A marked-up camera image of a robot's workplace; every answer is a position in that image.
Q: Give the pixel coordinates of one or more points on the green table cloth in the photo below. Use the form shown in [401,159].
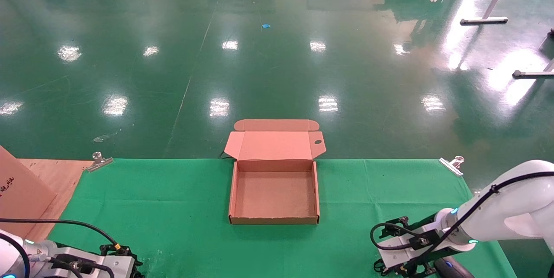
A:
[173,208]

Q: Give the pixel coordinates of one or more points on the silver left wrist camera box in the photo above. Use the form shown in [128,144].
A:
[117,266]

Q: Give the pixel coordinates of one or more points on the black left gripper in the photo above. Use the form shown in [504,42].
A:
[136,270]

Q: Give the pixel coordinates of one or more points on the open brown cardboard box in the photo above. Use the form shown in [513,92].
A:
[272,146]

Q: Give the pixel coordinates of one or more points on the silver binder clip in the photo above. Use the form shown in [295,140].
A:
[451,166]
[99,163]

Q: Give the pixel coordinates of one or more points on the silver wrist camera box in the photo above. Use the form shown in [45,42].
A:
[117,266]
[400,255]

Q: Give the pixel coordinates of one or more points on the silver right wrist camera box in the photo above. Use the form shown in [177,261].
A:
[400,255]

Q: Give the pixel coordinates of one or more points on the brown carton with red print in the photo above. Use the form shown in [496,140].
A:
[21,187]

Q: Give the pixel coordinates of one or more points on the grey table foot with pole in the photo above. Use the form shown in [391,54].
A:
[532,73]

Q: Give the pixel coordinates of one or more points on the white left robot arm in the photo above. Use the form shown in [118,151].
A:
[6,257]

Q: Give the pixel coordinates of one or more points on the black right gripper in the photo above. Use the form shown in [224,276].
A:
[446,248]

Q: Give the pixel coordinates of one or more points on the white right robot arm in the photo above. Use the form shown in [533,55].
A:
[519,202]

